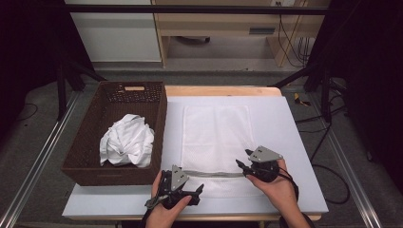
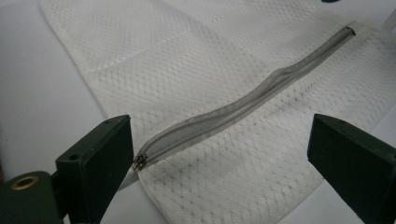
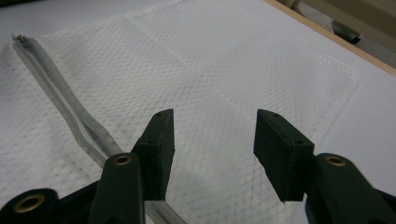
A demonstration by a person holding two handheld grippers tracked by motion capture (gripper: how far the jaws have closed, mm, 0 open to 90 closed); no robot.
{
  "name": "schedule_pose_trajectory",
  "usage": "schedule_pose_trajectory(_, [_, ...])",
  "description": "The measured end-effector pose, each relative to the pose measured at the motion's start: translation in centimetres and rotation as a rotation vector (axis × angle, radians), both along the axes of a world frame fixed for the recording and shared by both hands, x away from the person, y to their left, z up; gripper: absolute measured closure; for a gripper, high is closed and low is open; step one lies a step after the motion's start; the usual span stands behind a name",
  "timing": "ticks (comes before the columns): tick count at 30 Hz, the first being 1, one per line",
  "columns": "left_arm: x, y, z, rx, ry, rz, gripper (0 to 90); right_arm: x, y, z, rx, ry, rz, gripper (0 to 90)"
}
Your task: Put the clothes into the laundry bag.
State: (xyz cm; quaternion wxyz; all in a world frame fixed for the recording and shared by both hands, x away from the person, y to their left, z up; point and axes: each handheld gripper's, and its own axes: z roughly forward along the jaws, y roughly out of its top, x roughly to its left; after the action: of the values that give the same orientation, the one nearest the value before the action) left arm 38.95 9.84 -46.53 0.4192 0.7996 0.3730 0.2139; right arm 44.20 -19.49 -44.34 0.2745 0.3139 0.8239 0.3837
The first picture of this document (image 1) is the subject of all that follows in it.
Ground white cabinet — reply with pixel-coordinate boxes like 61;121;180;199
65;0;163;64

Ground hanging black desk cables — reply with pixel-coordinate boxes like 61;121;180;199
275;1;316;68

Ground person's right hand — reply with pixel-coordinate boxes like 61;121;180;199
246;159;300;217

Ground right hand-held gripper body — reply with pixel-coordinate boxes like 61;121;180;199
247;145;284;184

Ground white garment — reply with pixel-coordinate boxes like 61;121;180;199
99;113;156;168

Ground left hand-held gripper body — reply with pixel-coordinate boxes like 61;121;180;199
157;164;202;210

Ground brown woven basket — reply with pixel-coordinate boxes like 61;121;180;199
60;80;168;187

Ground black tripod stand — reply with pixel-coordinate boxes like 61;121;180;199
269;63;348;124
56;59;107;122

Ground thin black floor cable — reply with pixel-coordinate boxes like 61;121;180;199
17;103;39;123

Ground aluminium rail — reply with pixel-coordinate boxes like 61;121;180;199
308;93;385;228
0;91;81;228

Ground light wooden desk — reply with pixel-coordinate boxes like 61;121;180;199
151;0;332;68

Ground white mesh laundry bag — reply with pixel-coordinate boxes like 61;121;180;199
180;104;264;200

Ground black horizontal bar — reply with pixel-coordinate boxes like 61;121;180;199
61;4;331;16

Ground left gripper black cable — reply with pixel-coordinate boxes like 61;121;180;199
140;193;170;228

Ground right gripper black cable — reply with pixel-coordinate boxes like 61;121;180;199
278;166;317;228

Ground white foam board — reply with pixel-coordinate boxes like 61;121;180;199
62;95;330;219

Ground yellow and black tool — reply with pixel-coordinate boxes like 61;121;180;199
293;92;313;108

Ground wooden table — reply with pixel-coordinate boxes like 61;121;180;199
67;85;323;222

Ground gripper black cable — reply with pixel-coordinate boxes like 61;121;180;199
140;193;170;228
278;166;317;228

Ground person's left hand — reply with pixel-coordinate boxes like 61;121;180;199
145;171;193;228

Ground black curtain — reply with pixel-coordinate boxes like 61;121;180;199
0;0;93;144
312;0;403;186

